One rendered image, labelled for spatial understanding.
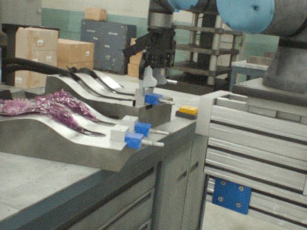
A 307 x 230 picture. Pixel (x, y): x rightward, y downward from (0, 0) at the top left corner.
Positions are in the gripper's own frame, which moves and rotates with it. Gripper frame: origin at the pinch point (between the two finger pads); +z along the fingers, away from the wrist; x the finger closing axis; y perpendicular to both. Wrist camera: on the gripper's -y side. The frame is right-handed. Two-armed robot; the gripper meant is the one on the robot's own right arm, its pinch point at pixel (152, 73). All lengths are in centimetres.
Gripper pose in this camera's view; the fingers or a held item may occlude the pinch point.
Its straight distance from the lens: 148.6
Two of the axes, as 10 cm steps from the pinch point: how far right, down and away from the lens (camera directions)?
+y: 8.8, 2.0, -4.2
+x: 4.5, -1.7, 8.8
